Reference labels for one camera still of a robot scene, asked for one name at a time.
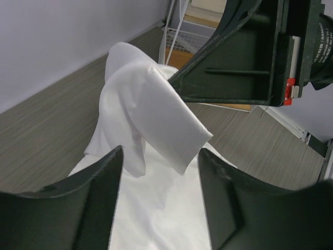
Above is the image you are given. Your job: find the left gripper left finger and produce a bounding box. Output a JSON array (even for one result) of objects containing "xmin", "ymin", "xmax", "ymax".
[{"xmin": 1, "ymin": 146, "xmax": 123, "ymax": 249}]

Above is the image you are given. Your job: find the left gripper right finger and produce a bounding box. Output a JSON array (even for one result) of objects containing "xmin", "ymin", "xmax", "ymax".
[{"xmin": 198, "ymin": 148, "xmax": 332, "ymax": 249}]

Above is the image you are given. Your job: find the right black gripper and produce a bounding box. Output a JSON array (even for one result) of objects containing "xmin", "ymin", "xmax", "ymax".
[{"xmin": 169, "ymin": 1, "xmax": 323, "ymax": 106}]

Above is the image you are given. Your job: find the white long sleeve shirt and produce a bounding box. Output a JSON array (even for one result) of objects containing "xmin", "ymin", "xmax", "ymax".
[{"xmin": 67, "ymin": 41, "xmax": 237, "ymax": 250}]

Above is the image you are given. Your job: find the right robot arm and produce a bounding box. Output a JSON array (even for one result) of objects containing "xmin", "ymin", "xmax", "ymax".
[{"xmin": 169, "ymin": 1, "xmax": 332, "ymax": 107}]

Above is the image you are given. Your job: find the aluminium rail frame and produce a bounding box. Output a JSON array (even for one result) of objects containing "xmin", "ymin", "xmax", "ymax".
[{"xmin": 262, "ymin": 107, "xmax": 332, "ymax": 182}]

